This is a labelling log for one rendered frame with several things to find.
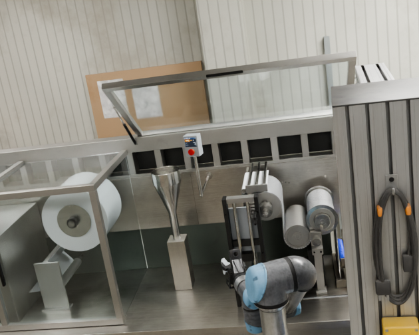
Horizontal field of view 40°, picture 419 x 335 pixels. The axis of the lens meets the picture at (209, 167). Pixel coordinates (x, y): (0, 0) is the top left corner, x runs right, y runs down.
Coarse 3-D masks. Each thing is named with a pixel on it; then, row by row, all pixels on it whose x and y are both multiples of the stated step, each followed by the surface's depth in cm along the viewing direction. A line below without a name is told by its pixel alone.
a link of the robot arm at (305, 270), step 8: (288, 256) 189; (296, 256) 188; (296, 264) 184; (304, 264) 185; (312, 264) 190; (296, 272) 183; (304, 272) 184; (312, 272) 186; (304, 280) 184; (312, 280) 187; (304, 288) 187; (296, 296) 200; (288, 304) 208; (296, 304) 208; (288, 312) 215; (296, 312) 220
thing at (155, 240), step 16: (208, 224) 309; (224, 224) 308; (272, 224) 304; (144, 240) 317; (160, 240) 315; (192, 240) 313; (208, 240) 312; (224, 240) 311; (272, 240) 307; (160, 256) 318; (192, 256) 316; (208, 256) 315; (224, 256) 314; (272, 256) 310; (304, 256) 308
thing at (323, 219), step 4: (316, 216) 262; (320, 216) 262; (324, 216) 262; (328, 216) 261; (316, 220) 263; (320, 220) 263; (324, 220) 263; (328, 220) 262; (316, 224) 263; (320, 224) 263; (324, 224) 263; (328, 224) 263; (324, 228) 263
